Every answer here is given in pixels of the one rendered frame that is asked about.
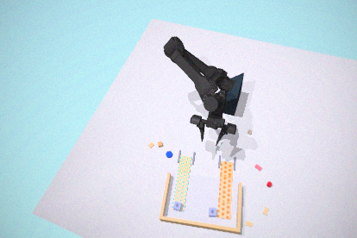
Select tan strip with orange dots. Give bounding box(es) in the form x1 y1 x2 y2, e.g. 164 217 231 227
220 161 233 180

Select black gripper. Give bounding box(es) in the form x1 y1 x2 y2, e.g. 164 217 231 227
190 110 237 145

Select tan strip with teal polka dots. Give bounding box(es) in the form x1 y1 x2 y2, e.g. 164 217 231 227
178 155 192 174

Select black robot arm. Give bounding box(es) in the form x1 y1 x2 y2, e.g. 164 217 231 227
163 36 235 129

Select tan u-shaped wall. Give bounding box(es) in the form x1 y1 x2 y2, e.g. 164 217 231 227
159 172 242 234

